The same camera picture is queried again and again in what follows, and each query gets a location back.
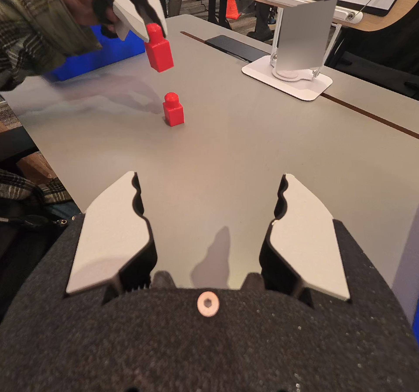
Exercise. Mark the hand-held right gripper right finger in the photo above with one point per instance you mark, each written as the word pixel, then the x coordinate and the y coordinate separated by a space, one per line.
pixel 307 235

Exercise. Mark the white tablet stand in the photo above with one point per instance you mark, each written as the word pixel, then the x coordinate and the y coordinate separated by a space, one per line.
pixel 294 88

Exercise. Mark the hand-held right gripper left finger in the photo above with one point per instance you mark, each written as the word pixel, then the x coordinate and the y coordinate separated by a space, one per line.
pixel 111 231

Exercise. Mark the person's left forearm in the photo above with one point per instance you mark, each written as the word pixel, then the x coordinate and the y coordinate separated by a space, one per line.
pixel 29 32

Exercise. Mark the wooden easel board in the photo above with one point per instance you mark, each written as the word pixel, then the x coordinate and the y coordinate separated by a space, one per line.
pixel 376 22

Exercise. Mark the orange traffic cone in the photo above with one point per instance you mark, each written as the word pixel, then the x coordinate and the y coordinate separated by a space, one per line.
pixel 232 4

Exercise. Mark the red mega block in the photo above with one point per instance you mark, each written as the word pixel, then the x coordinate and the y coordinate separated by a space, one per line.
pixel 159 52
pixel 173 110

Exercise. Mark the black phone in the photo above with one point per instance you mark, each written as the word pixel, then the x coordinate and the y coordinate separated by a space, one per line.
pixel 236 48

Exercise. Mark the person's plaid clothing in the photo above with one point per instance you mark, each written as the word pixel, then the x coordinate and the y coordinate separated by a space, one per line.
pixel 29 187

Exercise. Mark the blue plastic bin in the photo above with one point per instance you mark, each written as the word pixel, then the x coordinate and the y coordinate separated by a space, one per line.
pixel 98 56

